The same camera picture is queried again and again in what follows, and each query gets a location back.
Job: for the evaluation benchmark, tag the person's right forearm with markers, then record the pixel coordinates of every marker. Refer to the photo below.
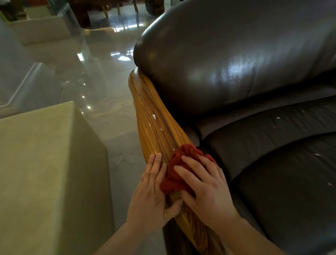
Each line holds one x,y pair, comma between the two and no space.
249,240

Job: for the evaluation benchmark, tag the grey-green stone block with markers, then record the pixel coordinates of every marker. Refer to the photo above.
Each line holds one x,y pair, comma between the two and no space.
47,184

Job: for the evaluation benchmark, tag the person's left forearm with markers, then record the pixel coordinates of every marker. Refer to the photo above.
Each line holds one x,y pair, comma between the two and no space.
126,240

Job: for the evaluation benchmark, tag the red cleaning cloth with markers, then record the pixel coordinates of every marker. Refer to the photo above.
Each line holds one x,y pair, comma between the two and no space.
178,168

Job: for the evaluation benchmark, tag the person's right little finger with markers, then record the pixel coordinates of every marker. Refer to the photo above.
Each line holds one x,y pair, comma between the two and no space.
221,174

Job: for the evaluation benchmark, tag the person's right middle finger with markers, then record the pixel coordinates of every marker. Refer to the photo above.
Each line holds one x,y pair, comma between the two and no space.
196,166

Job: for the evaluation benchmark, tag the wooden chair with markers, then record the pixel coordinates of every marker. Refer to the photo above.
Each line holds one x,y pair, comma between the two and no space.
119,8

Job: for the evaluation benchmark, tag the person's left middle finger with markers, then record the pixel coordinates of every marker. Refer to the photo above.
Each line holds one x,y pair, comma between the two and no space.
154,168

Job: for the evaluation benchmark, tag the person's right thumb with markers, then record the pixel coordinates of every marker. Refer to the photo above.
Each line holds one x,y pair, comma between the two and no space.
187,198

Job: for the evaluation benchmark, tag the person's left hand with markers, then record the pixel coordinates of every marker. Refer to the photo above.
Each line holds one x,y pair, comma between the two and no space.
147,202

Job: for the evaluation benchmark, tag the person's right hand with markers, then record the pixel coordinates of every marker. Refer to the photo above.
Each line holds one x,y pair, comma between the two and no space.
210,194

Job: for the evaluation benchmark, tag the dark leather sofa back cushion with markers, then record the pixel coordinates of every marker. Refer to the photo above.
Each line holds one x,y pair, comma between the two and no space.
236,52

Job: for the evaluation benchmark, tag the person's left thumb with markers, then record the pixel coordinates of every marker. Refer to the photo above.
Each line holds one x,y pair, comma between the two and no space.
174,207

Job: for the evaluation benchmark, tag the glass railing panel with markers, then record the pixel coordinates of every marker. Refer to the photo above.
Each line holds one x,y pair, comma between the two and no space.
31,60

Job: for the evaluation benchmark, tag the dark wooden furniture piece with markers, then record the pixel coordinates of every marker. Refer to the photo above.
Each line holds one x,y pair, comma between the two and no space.
154,6

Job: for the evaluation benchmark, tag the dark leather sofa seat cushion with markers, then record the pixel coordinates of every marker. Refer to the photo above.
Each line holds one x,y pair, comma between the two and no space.
275,163

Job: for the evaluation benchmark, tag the striped wooden sofa armrest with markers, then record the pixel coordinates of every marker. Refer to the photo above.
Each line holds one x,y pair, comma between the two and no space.
154,118

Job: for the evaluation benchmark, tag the dark wooden cabinet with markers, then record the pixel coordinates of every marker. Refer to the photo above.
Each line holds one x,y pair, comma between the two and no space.
80,11

